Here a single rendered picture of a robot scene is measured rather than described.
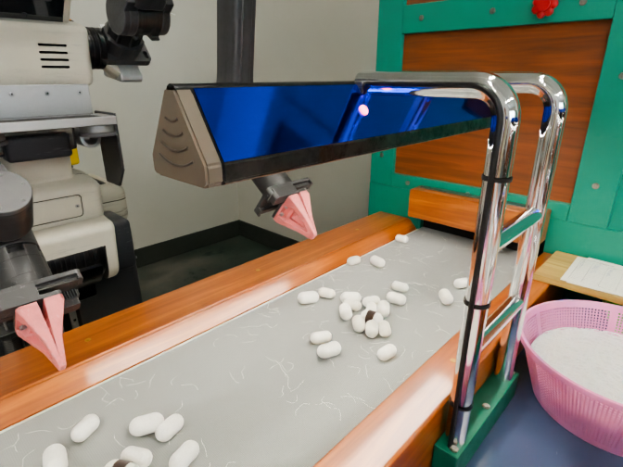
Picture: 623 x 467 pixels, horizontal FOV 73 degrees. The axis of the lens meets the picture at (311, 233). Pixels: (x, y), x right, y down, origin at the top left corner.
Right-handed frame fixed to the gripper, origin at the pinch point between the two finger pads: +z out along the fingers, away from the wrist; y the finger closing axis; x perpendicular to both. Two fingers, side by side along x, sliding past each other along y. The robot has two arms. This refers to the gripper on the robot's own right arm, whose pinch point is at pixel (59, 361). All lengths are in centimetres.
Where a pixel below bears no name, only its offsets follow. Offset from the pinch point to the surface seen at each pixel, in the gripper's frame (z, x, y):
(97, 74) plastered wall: -168, 103, 83
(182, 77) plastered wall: -167, 103, 131
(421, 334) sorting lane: 20.8, -8.6, 43.5
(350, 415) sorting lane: 22.9, -10.1, 22.8
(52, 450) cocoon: 8.4, 0.0, -3.7
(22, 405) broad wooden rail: 0.9, 7.7, -3.9
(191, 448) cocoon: 15.8, -6.1, 6.4
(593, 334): 36, -21, 64
